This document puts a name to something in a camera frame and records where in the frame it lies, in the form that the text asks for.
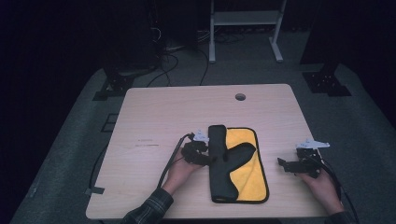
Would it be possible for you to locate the left hand-held gripper cable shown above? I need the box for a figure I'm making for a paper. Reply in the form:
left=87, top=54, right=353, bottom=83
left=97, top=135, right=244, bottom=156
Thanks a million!
left=156, top=133, right=194, bottom=189

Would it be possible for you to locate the hand-held gripper cable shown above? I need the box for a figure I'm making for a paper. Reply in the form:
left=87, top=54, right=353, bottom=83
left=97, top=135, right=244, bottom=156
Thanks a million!
left=156, top=133, right=194, bottom=189
left=312, top=157, right=361, bottom=224

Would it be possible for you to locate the person's right hand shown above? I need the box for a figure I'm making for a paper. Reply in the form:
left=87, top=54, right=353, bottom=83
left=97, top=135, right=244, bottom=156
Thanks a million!
left=297, top=169, right=346, bottom=216

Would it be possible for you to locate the black floor cable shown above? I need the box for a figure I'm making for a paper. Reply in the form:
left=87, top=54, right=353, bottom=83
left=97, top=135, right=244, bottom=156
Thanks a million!
left=146, top=51, right=180, bottom=89
left=198, top=49, right=210, bottom=87

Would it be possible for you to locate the right hand-held gripper cable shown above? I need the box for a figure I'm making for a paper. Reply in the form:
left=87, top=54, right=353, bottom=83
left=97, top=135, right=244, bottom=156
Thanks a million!
left=312, top=157, right=361, bottom=224

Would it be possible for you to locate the black cable beside table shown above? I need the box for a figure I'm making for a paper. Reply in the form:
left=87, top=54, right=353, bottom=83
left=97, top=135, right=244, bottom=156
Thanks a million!
left=89, top=144, right=108, bottom=190

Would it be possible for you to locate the person's left hand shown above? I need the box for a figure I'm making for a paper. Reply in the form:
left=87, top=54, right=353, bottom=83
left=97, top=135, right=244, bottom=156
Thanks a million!
left=161, top=147, right=204, bottom=197

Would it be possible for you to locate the black and yellow cloth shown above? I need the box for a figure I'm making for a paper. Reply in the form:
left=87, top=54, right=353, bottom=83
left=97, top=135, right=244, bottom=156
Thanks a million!
left=207, top=124, right=271, bottom=205

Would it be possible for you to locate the grey tape strip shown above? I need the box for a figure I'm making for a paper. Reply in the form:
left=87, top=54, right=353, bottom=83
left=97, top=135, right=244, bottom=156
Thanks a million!
left=85, top=186, right=106, bottom=197

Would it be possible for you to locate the dark floor socket plate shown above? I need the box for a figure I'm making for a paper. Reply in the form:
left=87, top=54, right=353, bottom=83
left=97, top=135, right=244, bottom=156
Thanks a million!
left=100, top=113, right=120, bottom=133

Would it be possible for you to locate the black stand base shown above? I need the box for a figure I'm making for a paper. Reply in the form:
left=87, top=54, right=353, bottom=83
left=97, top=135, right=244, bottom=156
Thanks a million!
left=92, top=65, right=135, bottom=102
left=302, top=63, right=353, bottom=98

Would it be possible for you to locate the tangle of black cables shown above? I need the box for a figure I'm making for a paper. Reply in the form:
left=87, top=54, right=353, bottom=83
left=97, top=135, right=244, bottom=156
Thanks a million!
left=214, top=30, right=247, bottom=45

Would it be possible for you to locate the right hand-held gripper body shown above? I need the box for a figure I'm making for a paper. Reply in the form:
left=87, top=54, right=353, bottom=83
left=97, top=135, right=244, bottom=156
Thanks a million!
left=294, top=138, right=331, bottom=179

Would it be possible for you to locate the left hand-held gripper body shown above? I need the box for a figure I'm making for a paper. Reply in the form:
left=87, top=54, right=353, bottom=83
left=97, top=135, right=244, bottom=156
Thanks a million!
left=180, top=129, right=211, bottom=166

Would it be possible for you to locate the white metal stand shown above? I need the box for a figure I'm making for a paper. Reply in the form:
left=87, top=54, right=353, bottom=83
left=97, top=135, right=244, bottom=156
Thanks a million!
left=207, top=0, right=289, bottom=64

